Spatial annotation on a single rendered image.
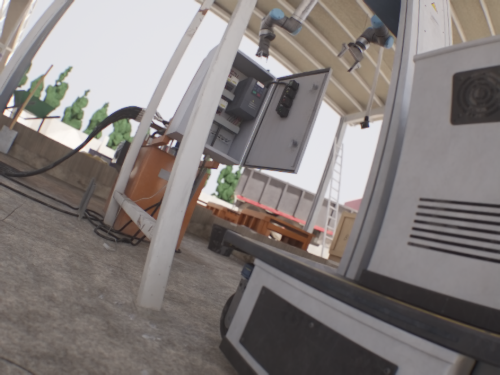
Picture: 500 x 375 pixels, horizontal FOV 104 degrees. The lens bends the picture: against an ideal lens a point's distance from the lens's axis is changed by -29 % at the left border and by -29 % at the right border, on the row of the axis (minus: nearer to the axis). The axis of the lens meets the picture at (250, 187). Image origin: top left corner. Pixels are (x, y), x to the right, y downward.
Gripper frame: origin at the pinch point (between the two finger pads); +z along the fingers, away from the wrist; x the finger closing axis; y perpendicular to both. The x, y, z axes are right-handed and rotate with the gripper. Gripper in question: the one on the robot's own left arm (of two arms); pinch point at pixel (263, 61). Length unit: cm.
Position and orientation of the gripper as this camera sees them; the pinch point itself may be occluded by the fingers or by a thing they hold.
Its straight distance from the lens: 183.4
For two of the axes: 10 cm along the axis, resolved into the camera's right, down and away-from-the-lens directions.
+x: -8.1, -1.7, -5.6
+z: -1.4, 9.9, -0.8
